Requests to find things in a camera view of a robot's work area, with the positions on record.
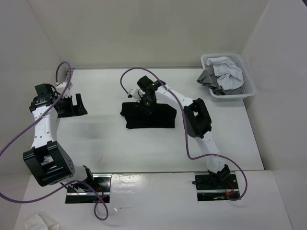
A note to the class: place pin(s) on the white skirt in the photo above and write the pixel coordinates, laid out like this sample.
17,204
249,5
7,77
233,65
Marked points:
229,76

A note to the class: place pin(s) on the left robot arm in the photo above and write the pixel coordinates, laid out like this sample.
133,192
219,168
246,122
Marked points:
82,174

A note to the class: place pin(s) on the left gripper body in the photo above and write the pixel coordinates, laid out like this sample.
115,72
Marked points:
66,109

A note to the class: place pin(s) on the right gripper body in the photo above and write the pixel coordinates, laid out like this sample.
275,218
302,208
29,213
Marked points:
148,104

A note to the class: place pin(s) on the black skirt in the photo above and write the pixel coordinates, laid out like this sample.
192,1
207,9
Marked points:
163,116

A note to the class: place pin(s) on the white crumpled cloth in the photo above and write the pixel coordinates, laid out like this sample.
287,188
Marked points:
41,222

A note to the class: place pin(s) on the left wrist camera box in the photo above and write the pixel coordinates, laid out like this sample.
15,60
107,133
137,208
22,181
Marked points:
60,89

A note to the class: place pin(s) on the grey skirt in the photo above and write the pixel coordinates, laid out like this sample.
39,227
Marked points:
208,79

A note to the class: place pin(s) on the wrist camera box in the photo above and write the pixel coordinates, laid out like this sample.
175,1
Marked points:
60,89
134,93

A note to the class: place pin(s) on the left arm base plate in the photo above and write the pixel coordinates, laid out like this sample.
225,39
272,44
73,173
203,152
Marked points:
101,184

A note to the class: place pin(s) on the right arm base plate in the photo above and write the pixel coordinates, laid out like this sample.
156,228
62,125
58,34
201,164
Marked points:
207,191

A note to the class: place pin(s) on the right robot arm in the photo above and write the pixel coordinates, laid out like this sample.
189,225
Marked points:
197,124

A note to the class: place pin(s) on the white plastic laundry basket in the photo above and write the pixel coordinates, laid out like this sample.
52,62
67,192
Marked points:
248,88

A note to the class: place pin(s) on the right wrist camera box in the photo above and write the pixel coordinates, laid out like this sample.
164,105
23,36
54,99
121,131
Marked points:
134,93

